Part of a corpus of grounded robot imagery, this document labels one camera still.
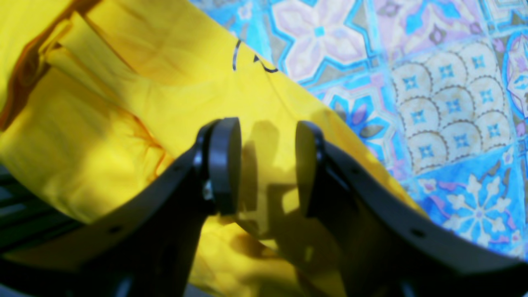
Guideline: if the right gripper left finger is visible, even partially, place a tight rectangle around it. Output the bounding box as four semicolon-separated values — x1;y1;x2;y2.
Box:
1;117;241;297

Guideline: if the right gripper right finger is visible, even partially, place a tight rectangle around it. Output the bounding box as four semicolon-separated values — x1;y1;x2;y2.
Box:
295;121;527;297

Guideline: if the yellow T-shirt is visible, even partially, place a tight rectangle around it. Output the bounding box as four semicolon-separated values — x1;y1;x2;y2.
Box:
1;0;424;297

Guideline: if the patterned blue tile tablecloth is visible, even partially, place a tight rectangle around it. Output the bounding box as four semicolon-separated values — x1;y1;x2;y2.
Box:
193;0;527;260

